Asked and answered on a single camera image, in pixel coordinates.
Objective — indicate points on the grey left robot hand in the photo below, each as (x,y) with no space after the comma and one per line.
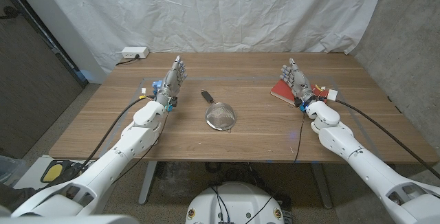
(170,86)

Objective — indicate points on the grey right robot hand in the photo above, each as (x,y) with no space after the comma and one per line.
(299,81)

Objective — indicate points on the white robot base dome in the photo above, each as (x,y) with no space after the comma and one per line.
(237,203)

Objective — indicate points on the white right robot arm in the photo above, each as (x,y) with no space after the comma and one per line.
(364,164)

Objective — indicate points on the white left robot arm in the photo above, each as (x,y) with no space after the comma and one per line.
(113,158)

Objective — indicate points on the red notebook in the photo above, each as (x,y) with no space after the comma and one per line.
(282,90)

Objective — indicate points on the white power strip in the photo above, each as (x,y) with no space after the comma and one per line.
(134,52)

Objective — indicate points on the white wrinkled backdrop cloth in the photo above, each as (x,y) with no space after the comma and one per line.
(213,14)

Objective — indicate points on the grey table leg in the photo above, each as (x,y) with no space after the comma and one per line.
(148,182)
(322,186)

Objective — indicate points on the yellow black foot pedal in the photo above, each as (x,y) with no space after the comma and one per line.
(77,171)
(53,171)

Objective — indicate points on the white floor board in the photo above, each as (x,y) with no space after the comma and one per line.
(31,172)

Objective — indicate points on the white robot torso edge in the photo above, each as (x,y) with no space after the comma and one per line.
(68,220)

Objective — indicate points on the clear plastic bin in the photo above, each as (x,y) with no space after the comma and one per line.
(7,169)

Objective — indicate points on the black door frame post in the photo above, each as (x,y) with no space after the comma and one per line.
(65,60)

